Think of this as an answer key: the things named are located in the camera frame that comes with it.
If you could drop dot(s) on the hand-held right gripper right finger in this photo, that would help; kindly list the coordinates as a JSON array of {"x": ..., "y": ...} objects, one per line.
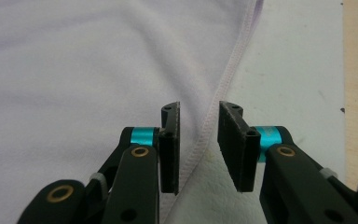
[{"x": 239, "y": 155}]

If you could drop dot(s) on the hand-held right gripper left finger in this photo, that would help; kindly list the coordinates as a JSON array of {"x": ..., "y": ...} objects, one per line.
[{"x": 170, "y": 155}]

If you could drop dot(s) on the lilac printed cloth garment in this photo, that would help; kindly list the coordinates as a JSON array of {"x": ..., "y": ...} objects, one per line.
[{"x": 74, "y": 77}]

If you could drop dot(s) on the white grid mat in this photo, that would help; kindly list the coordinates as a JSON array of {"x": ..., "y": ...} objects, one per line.
[{"x": 292, "y": 77}]

